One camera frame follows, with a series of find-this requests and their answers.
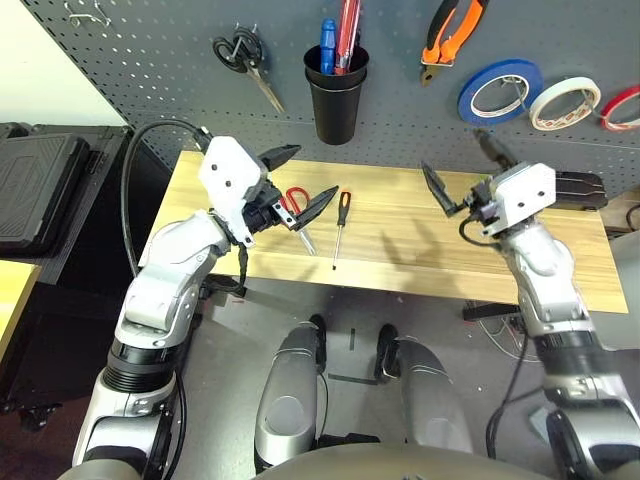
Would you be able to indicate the small black tool case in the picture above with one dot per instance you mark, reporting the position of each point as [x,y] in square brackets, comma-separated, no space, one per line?
[585,192]

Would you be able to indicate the red tape roll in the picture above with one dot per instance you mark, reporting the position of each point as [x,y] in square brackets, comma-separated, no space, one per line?
[606,117]

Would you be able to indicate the black table foot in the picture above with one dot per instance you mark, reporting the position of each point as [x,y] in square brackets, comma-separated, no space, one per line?
[485,311]

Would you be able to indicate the silver left robot leg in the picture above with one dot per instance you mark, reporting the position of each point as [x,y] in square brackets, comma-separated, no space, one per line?
[287,380]

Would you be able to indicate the metal peg hook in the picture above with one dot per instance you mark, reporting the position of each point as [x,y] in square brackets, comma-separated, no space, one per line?
[520,92]
[592,102]

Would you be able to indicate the yellow wooden side table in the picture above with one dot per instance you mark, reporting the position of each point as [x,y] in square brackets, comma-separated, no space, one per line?
[12,300]

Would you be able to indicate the grey floor pedal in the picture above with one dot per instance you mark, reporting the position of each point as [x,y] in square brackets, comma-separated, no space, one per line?
[540,422]

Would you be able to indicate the black cup holder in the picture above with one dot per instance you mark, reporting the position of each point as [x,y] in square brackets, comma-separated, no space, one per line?
[337,120]

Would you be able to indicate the white tape roll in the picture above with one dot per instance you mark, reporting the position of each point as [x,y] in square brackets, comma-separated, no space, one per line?
[536,116]

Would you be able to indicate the large black ribbed case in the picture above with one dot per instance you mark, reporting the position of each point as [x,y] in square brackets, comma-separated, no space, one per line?
[40,195]

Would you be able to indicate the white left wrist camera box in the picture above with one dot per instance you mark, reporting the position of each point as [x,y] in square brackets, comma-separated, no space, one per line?
[225,175]

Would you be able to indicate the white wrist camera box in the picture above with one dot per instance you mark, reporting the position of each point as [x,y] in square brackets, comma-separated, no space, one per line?
[525,192]
[225,175]

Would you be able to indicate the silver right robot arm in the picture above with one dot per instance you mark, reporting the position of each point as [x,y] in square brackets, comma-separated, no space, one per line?
[545,280]

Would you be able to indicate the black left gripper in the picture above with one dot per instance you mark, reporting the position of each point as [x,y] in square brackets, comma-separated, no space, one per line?
[262,207]

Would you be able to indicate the orange black pliers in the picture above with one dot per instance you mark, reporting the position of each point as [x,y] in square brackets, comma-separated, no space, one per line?
[450,47]

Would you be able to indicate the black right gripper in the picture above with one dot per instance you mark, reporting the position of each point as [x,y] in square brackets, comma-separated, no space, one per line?
[482,205]

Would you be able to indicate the dark grey pegboard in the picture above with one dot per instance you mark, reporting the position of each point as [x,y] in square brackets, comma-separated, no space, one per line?
[165,60]

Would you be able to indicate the blue tape roll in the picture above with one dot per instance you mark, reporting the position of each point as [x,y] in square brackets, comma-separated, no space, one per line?
[465,107]

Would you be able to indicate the silver right robot leg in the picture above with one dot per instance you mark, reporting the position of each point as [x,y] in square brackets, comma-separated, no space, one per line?
[430,385]

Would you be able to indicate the silver robot leg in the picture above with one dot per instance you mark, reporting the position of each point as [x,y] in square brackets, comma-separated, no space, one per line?
[287,380]
[430,385]

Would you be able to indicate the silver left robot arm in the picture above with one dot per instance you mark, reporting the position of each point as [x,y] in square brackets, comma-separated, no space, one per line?
[165,270]

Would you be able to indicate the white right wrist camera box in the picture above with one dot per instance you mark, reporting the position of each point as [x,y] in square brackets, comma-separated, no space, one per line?
[525,192]

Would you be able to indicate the grey robot torso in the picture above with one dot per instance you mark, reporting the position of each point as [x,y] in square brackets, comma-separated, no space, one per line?
[400,465]

